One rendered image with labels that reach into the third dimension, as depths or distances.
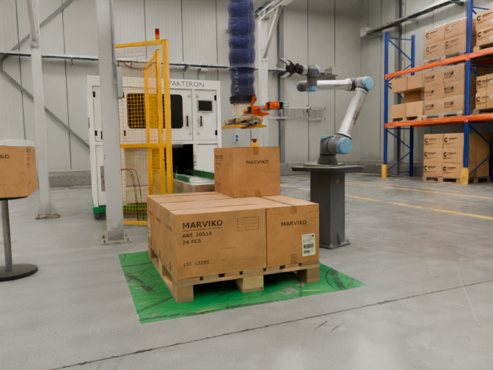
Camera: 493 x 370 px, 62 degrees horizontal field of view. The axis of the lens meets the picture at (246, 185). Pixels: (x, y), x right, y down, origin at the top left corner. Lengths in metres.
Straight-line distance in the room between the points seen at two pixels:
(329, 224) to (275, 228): 1.21
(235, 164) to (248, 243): 0.80
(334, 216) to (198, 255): 1.69
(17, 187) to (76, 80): 9.50
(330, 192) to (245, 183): 0.91
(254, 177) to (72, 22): 10.28
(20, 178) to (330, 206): 2.52
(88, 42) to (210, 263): 10.76
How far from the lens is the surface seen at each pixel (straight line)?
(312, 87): 3.57
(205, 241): 2.57
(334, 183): 3.86
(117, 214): 4.43
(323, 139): 3.87
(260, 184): 3.29
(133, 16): 13.19
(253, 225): 2.65
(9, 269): 3.68
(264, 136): 7.11
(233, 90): 3.53
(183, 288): 2.60
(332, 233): 3.90
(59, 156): 12.49
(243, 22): 3.60
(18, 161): 3.28
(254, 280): 2.74
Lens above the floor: 0.92
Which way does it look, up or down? 5 degrees down
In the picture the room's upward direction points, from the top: 1 degrees counter-clockwise
